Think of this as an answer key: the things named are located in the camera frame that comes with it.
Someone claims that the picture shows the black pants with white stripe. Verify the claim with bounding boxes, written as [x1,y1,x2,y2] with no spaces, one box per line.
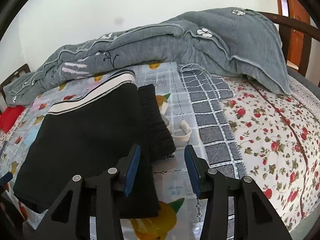
[13,71,176,218]

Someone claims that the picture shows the red pillow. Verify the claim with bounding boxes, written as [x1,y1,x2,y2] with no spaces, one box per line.
[0,106,25,133]

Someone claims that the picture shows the dark wooden headboard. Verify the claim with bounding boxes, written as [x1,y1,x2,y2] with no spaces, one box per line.
[1,63,30,114]

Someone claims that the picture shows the fruit print grey blanket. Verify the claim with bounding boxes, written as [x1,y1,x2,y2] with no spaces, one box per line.
[1,63,246,239]

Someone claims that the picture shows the grey quilted comforter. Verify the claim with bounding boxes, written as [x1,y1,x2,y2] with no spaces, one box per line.
[4,7,291,106]

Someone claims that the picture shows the dark wooden footboard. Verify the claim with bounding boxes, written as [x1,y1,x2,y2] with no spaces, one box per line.
[261,9,319,77]

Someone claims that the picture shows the brown wooden door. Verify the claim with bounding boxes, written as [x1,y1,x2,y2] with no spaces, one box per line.
[277,0,312,71]

